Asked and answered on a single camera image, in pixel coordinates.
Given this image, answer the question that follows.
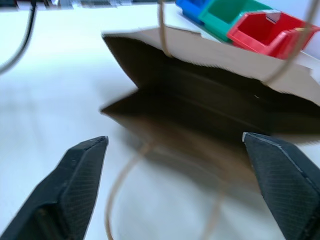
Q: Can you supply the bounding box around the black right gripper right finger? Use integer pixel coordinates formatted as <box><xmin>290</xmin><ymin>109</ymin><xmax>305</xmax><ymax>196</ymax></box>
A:
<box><xmin>241</xmin><ymin>131</ymin><xmax>320</xmax><ymax>240</ymax></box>

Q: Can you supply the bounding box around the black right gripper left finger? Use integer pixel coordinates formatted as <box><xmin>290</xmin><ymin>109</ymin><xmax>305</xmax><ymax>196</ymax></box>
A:
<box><xmin>0</xmin><ymin>135</ymin><xmax>110</xmax><ymax>240</ymax></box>

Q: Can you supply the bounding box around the brown paper bag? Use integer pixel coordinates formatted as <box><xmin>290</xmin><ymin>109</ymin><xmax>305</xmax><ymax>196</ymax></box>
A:
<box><xmin>99</xmin><ymin>0</ymin><xmax>320</xmax><ymax>240</ymax></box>

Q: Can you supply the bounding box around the red plastic bin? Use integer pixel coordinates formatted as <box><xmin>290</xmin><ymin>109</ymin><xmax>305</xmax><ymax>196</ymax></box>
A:
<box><xmin>226</xmin><ymin>10</ymin><xmax>320</xmax><ymax>61</ymax></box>

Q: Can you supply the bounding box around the green plastic bin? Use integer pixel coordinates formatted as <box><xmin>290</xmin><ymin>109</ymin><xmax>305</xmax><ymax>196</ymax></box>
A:
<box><xmin>198</xmin><ymin>0</ymin><xmax>276</xmax><ymax>43</ymax></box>

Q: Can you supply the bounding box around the blue plastic bin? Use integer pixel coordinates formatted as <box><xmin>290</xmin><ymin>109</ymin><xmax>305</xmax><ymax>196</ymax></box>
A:
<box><xmin>174</xmin><ymin>0</ymin><xmax>213</xmax><ymax>26</ymax></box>

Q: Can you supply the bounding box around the black cable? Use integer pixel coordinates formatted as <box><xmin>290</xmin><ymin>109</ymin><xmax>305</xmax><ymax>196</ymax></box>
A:
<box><xmin>0</xmin><ymin>0</ymin><xmax>38</xmax><ymax>74</ymax></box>

